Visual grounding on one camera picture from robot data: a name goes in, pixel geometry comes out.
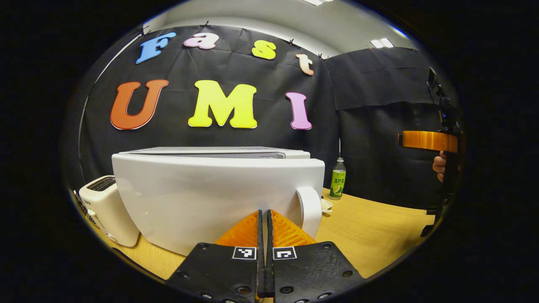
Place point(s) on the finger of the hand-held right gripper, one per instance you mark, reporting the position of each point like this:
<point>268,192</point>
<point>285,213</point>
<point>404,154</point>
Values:
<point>425,140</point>

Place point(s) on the green drink bottle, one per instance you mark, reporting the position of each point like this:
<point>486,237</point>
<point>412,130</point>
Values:
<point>337,183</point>

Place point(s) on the small ceiling light panel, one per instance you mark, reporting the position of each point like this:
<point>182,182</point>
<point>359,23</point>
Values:
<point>381,43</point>

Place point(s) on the white microwave oven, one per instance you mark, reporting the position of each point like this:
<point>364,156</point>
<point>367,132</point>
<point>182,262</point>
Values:
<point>202,193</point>

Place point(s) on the large ceiling light panel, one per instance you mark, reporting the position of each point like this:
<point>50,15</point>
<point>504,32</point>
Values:
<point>318,1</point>

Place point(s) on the white toaster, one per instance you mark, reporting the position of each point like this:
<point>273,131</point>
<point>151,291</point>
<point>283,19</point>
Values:
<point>105,210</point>

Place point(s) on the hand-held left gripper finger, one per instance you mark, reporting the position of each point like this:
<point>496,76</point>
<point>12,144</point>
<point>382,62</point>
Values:
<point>260,235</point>
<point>269,235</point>

